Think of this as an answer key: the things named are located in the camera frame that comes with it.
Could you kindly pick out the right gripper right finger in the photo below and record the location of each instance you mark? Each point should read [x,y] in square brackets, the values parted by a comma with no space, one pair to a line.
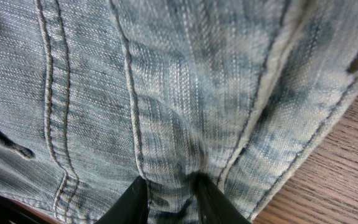
[213,206]

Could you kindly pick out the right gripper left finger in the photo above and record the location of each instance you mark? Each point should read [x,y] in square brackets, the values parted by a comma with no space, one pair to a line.
[131,207]

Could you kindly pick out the light blue denim shorts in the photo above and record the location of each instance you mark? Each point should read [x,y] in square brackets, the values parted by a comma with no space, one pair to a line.
[96,93]

